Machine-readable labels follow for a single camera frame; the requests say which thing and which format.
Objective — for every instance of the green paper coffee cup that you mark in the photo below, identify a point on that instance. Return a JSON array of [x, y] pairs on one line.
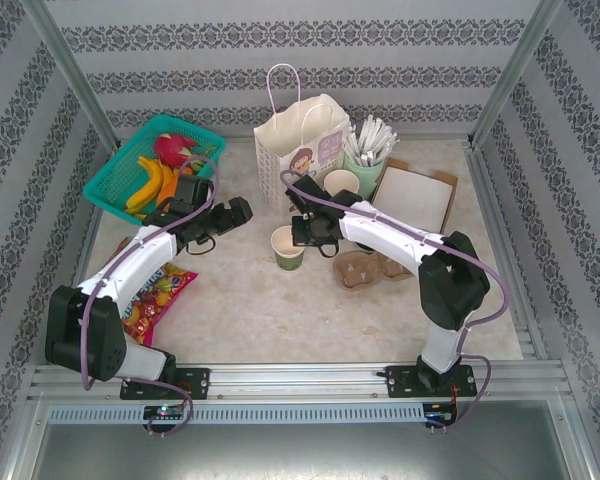
[[290, 260]]

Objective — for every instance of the brown pulp cup carrier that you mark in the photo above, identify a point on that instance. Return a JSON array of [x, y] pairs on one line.
[[360, 272]]

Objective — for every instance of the white printed paper bag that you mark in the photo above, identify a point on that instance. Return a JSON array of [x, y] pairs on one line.
[[280, 135]]

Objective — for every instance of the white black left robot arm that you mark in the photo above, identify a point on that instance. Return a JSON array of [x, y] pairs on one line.
[[145, 250]]

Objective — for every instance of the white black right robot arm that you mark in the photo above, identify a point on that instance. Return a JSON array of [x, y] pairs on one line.
[[390, 235]]

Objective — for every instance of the stack of green paper cups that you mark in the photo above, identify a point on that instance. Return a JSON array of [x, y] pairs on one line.
[[340, 182]]

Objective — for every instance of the yellow banana bunch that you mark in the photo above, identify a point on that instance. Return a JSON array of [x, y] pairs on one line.
[[147, 192]]

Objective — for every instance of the pink dragon fruit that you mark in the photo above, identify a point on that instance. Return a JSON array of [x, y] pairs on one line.
[[172, 147]]

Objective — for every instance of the colourful fruit candy bag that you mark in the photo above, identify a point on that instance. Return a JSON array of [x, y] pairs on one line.
[[150, 310]]

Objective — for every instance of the teal plastic basket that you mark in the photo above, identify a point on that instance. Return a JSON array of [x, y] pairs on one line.
[[110, 180]]

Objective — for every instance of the bundle of white wrapped straws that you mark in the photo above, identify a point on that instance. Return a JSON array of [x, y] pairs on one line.
[[370, 140]]

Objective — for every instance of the white napkin stack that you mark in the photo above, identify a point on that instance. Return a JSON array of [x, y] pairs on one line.
[[415, 195]]

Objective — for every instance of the brown cardboard napkin box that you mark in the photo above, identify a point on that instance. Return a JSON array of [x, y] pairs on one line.
[[442, 176]]

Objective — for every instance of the small controller board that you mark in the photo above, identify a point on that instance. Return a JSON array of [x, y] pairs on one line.
[[437, 416], [162, 411]]

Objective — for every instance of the aluminium mounting rail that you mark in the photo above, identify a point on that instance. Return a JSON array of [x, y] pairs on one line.
[[295, 380]]

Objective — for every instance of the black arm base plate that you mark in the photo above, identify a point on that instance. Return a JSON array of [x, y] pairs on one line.
[[400, 382], [197, 382]]

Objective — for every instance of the aluminium side rail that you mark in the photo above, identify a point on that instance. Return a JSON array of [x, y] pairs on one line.
[[490, 200]]

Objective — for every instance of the aluminium frame post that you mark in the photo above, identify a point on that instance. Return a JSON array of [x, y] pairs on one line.
[[517, 70], [70, 75]]

